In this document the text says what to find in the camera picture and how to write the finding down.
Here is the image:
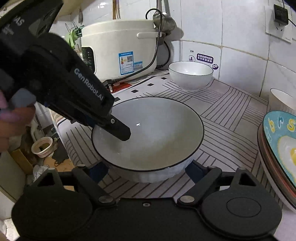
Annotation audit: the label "white bowl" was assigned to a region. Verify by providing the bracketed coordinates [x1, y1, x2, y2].
[91, 97, 204, 183]
[267, 88, 296, 115]
[169, 61, 214, 91]

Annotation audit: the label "pink bunny carrot plate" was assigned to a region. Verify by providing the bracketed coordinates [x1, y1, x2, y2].
[257, 123, 295, 203]

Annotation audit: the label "blue fried egg plate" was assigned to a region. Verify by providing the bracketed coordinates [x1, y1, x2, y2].
[263, 110, 295, 186]

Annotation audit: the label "white plate black rim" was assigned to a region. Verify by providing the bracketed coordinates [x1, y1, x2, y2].
[259, 151, 295, 213]

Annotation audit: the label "person left hand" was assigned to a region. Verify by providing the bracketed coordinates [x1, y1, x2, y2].
[1, 91, 36, 153]

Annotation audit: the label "white rice cooker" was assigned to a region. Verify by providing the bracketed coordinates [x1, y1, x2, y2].
[81, 20, 162, 82]

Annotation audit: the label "hanging metal utensils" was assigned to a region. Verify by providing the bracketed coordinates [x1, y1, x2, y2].
[152, 0, 177, 36]

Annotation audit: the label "black power adapter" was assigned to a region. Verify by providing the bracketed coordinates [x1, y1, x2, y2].
[273, 4, 289, 26]

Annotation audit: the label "purple wall sticker left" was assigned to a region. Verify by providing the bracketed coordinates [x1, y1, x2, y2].
[188, 53, 219, 70]

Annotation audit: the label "white wall socket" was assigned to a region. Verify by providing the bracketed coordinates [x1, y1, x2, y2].
[264, 6, 292, 44]

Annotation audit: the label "black power cable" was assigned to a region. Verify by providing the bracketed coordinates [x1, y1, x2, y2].
[280, 0, 296, 35]

